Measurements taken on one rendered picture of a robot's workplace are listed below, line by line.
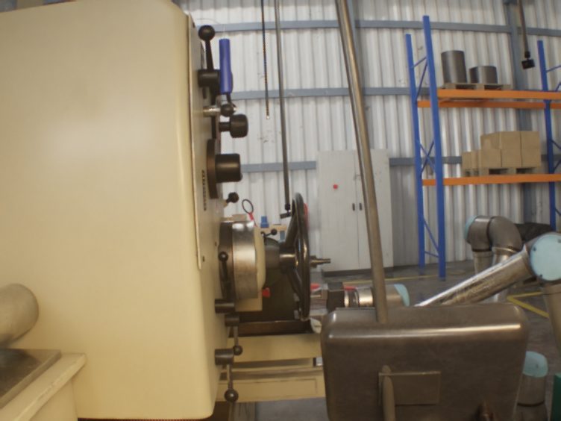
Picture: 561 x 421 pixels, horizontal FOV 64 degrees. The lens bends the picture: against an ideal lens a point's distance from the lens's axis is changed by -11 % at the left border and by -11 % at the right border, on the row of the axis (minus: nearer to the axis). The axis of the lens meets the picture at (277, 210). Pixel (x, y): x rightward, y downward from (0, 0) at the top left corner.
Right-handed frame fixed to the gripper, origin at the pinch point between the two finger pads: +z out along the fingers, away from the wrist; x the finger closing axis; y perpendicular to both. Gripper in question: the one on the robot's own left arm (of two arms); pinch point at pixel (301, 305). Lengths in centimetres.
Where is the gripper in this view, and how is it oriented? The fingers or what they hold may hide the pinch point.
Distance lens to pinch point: 155.5
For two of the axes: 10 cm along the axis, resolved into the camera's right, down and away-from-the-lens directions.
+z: -10.0, 0.5, -0.3
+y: -0.5, -4.2, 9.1
